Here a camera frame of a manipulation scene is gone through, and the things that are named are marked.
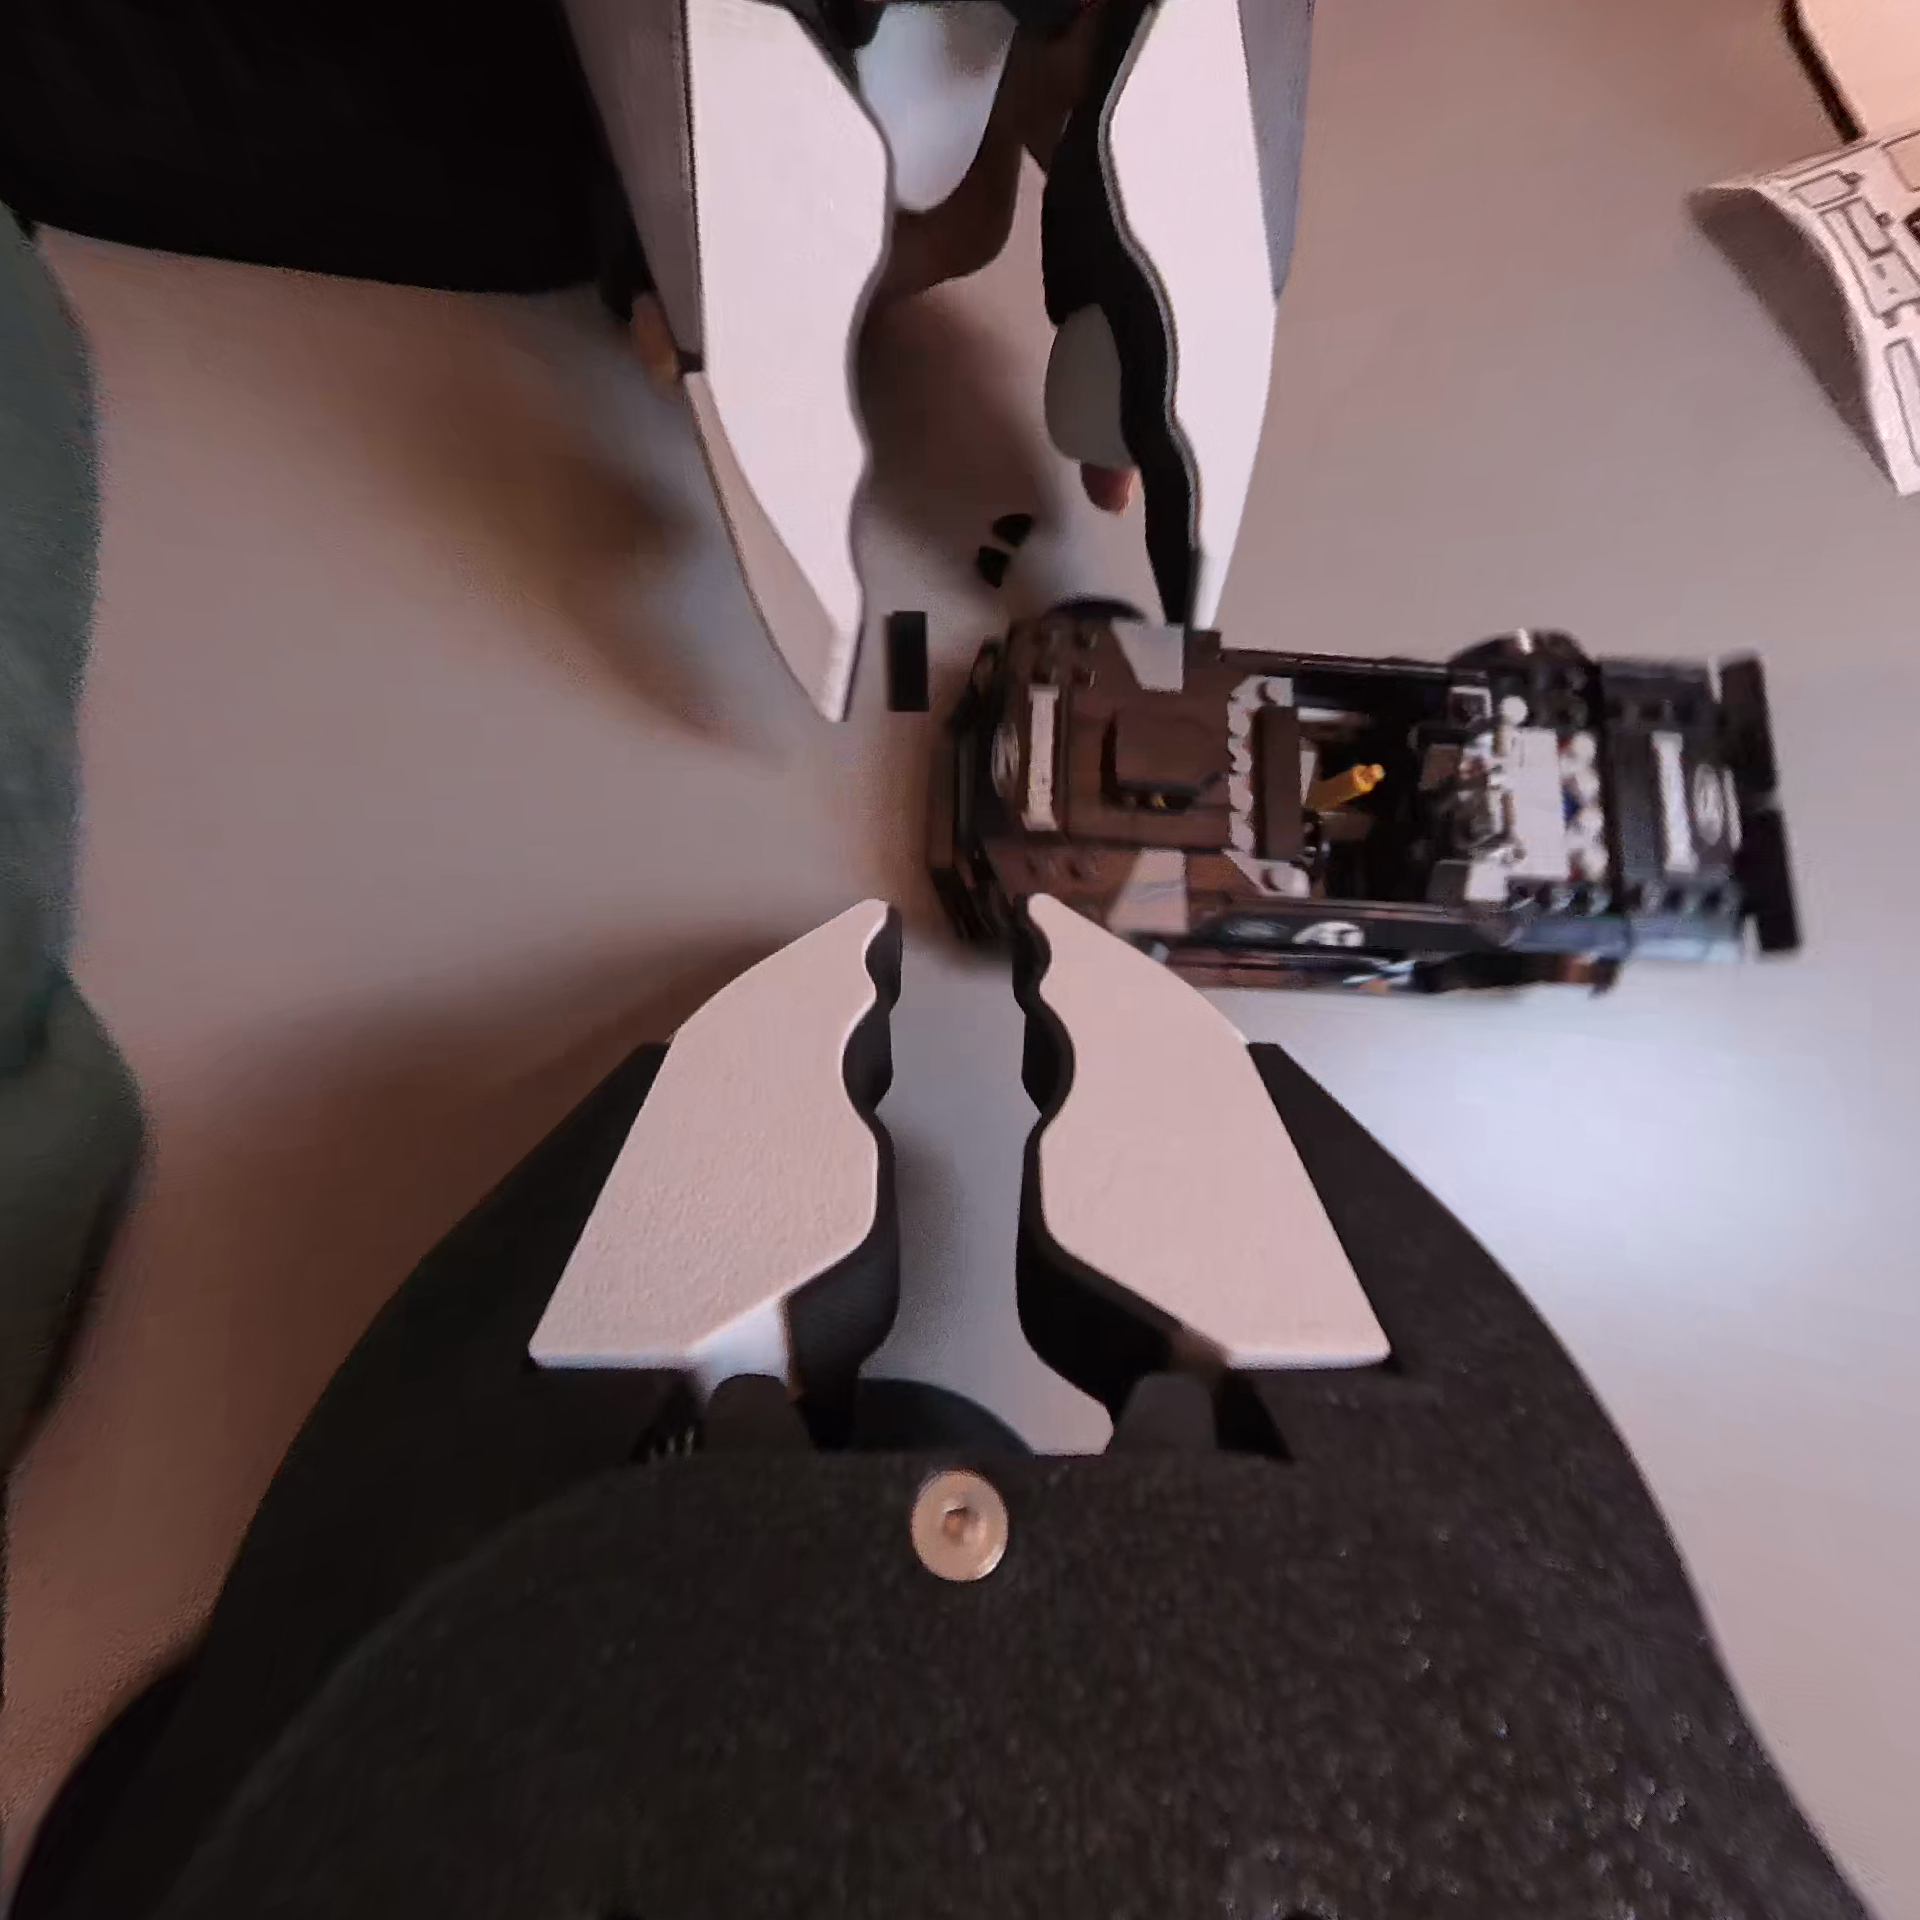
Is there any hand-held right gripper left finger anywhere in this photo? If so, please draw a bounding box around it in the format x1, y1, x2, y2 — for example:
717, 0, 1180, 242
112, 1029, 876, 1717
527, 902, 904, 1378

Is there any person's green sweatshirt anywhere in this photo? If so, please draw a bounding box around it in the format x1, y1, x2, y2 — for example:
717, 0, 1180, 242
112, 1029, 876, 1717
0, 209, 146, 1477

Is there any white tray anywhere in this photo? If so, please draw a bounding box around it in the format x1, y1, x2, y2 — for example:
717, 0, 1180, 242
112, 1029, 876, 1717
1790, 0, 1920, 141

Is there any white sticker sheet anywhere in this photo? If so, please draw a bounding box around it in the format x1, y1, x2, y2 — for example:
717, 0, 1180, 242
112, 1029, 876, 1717
1693, 124, 1920, 504

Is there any black lego car model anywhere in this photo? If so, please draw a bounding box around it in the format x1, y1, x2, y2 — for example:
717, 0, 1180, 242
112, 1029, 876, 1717
937, 596, 1802, 995

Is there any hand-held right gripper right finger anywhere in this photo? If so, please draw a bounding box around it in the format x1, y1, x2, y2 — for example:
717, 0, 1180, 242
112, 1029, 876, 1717
1013, 900, 1391, 1378

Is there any person's left hand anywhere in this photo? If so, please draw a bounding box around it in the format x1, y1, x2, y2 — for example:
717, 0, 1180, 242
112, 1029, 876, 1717
873, 121, 1150, 515

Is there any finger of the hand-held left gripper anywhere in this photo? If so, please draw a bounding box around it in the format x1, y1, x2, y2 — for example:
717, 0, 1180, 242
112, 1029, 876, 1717
564, 0, 904, 723
1037, 0, 1314, 636

